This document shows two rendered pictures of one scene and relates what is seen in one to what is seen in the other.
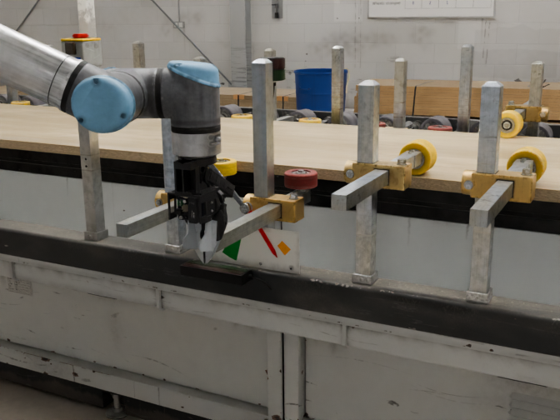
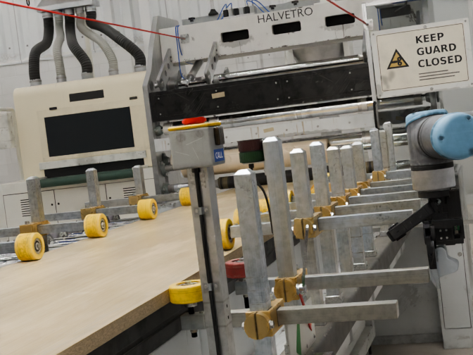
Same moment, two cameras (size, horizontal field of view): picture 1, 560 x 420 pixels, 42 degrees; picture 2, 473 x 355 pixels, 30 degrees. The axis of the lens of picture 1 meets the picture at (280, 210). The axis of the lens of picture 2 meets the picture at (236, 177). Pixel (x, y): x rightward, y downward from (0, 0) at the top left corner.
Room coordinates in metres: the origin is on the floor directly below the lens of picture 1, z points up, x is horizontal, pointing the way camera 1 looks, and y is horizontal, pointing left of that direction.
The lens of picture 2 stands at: (2.09, 1.92, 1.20)
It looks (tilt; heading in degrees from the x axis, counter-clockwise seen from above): 3 degrees down; 260
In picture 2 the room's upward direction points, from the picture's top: 7 degrees counter-clockwise
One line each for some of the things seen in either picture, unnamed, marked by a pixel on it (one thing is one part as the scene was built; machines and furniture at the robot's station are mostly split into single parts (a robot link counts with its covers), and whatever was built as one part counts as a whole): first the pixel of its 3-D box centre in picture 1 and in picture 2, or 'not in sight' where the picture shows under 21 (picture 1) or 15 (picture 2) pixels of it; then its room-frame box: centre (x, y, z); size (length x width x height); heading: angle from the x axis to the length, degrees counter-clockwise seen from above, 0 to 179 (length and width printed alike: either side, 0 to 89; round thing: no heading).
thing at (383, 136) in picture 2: not in sight; (387, 184); (0.74, -1.75, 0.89); 0.04 x 0.04 x 0.48; 63
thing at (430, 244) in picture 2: not in sight; (431, 248); (1.36, 0.16, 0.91); 0.05 x 0.02 x 0.09; 63
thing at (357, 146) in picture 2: not in sight; (364, 208); (1.08, -1.08, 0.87); 0.04 x 0.04 x 0.48; 63
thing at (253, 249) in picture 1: (248, 246); (302, 332); (1.64, 0.07, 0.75); 0.26 x 0.01 x 0.10; 63
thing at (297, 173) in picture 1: (301, 192); (244, 283); (1.73, -0.05, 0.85); 0.08 x 0.08 x 0.11
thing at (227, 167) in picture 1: (222, 180); (191, 308); (1.88, 0.15, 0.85); 0.08 x 0.08 x 0.11
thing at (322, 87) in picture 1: (322, 103); not in sight; (7.50, -0.44, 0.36); 0.59 x 0.57 x 0.73; 159
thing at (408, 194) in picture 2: not in sight; (344, 201); (1.28, -0.66, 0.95); 0.50 x 0.04 x 0.04; 153
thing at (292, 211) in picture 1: (273, 206); (290, 284); (1.64, 0.01, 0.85); 0.14 x 0.06 x 0.05; 63
